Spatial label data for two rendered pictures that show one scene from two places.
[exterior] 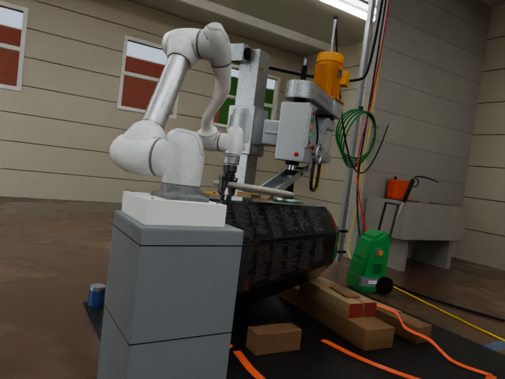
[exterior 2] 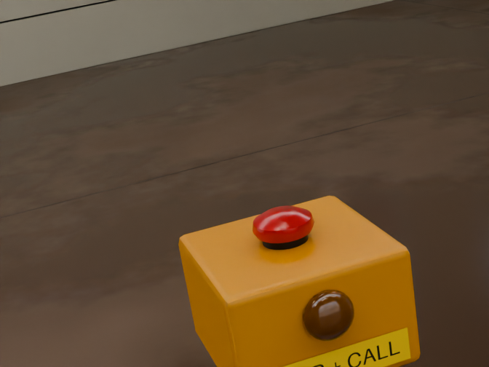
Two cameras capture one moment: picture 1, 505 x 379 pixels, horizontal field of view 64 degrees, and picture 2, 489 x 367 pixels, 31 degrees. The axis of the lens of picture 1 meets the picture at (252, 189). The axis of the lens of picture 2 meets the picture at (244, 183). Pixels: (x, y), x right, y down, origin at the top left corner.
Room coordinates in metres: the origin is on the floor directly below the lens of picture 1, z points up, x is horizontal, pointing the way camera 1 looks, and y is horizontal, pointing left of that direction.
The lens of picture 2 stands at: (0.70, 0.99, 1.31)
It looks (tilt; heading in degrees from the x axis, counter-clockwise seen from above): 19 degrees down; 16
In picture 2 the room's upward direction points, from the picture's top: 10 degrees counter-clockwise
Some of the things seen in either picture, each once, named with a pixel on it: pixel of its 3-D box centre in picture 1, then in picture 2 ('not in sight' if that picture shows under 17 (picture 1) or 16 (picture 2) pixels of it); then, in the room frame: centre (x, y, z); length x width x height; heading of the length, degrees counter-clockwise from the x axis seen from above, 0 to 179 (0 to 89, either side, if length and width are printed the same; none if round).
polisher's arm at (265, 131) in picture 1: (268, 133); not in sight; (3.63, -0.08, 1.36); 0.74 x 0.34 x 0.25; 88
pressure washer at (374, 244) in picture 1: (372, 245); not in sight; (3.94, -1.23, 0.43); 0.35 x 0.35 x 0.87; 16
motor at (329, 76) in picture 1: (329, 77); not in sight; (3.61, -0.55, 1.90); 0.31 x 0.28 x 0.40; 66
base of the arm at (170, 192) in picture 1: (184, 192); not in sight; (1.63, 0.27, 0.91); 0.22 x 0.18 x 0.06; 126
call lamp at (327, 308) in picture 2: not in sight; (329, 315); (1.16, 1.08, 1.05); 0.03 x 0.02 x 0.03; 121
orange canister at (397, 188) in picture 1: (400, 189); not in sight; (5.57, -2.01, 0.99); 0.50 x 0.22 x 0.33; 122
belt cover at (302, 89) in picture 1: (314, 103); not in sight; (3.33, -0.41, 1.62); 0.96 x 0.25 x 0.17; 156
